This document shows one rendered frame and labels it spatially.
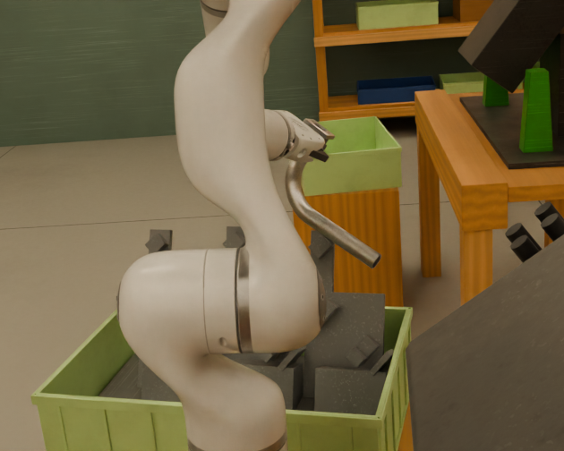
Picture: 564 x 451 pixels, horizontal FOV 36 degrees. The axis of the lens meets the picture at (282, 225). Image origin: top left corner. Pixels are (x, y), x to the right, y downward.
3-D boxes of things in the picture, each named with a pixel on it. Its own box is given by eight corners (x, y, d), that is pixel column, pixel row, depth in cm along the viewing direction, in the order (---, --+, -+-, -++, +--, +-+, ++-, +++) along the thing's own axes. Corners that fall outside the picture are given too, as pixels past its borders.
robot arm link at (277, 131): (232, 148, 147) (278, 168, 144) (191, 146, 135) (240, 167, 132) (248, 100, 145) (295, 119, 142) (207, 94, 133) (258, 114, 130)
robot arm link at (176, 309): (286, 464, 100) (276, 270, 92) (124, 467, 101) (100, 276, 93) (287, 408, 111) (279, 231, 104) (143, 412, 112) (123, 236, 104)
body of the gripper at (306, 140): (305, 134, 143) (332, 137, 154) (260, 99, 147) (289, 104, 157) (281, 172, 146) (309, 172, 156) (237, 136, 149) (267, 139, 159)
